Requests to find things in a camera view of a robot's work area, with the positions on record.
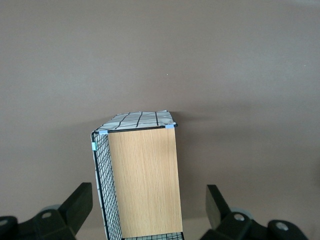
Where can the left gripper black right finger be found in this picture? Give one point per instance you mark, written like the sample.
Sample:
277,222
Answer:
225,217

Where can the light wooden shelf board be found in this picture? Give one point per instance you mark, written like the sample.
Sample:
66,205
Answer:
146,185

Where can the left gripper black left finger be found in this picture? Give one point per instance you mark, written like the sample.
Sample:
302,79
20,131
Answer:
67,212

